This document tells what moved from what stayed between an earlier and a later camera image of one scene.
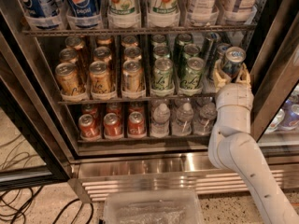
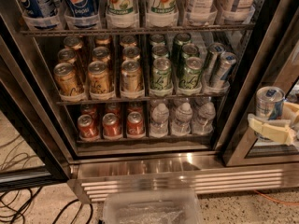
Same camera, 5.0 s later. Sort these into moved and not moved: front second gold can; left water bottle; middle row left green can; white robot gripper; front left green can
Moved: white robot gripper
Not moved: middle row left green can; front second gold can; left water bottle; front left green can
